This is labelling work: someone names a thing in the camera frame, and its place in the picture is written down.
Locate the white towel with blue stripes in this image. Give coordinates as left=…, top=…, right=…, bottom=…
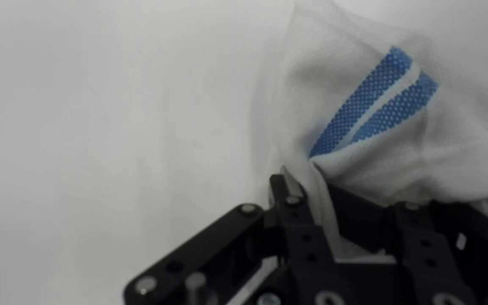
left=259, top=0, right=488, bottom=265

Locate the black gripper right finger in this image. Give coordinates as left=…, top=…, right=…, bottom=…
left=329, top=184, right=488, bottom=305

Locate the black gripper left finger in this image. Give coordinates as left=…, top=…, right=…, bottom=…
left=122, top=172, right=342, bottom=305

